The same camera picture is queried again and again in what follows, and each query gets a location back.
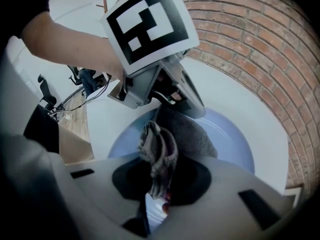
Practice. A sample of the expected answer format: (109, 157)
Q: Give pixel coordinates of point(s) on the grey cloth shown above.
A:
(185, 134)

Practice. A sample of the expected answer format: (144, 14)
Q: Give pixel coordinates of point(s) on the black office chair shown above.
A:
(73, 74)
(46, 96)

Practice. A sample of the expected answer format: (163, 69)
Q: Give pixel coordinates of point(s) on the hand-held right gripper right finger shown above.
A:
(220, 209)

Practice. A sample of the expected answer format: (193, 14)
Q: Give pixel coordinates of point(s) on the person's left forearm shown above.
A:
(70, 46)

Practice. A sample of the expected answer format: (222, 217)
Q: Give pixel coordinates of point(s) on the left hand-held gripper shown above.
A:
(147, 24)

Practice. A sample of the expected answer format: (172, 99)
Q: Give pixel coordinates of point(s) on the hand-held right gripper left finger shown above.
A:
(95, 196)

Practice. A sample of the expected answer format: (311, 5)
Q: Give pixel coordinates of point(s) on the blue round bowl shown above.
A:
(225, 139)

